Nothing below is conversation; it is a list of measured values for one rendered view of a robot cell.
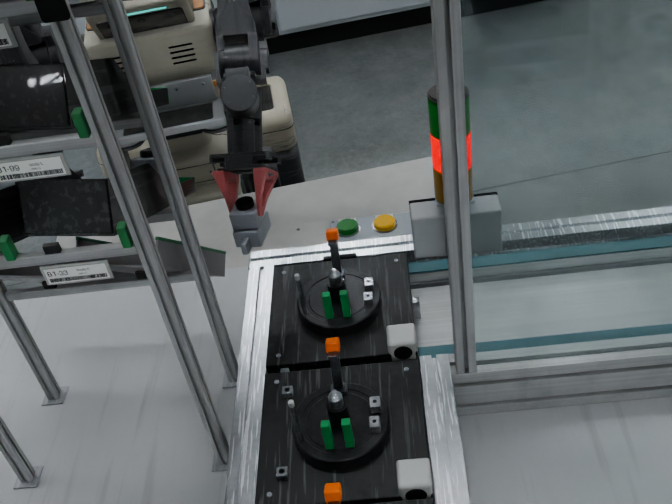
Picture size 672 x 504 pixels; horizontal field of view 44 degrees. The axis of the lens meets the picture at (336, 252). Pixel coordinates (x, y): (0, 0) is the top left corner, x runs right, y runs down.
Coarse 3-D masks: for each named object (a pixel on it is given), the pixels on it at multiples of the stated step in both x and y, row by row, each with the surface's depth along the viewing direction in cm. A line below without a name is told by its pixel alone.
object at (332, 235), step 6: (336, 228) 138; (330, 234) 137; (336, 234) 137; (330, 240) 137; (336, 240) 137; (330, 246) 138; (336, 246) 138; (330, 252) 139; (336, 252) 139; (336, 258) 139; (336, 264) 139
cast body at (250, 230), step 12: (240, 204) 132; (252, 204) 132; (240, 216) 131; (252, 216) 131; (264, 216) 135; (240, 228) 133; (252, 228) 132; (264, 228) 135; (240, 240) 133; (252, 240) 133
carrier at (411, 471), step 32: (288, 384) 127; (320, 384) 126; (352, 384) 122; (384, 384) 124; (416, 384) 123; (288, 416) 122; (320, 416) 119; (352, 416) 118; (384, 416) 117; (416, 416) 119; (288, 448) 118; (320, 448) 114; (352, 448) 114; (384, 448) 115; (416, 448) 114; (288, 480) 113; (320, 480) 113; (352, 480) 112; (384, 480) 111; (416, 480) 108
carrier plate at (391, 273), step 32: (384, 256) 146; (288, 288) 144; (384, 288) 140; (288, 320) 137; (384, 320) 134; (288, 352) 132; (320, 352) 131; (352, 352) 130; (384, 352) 129; (416, 352) 128
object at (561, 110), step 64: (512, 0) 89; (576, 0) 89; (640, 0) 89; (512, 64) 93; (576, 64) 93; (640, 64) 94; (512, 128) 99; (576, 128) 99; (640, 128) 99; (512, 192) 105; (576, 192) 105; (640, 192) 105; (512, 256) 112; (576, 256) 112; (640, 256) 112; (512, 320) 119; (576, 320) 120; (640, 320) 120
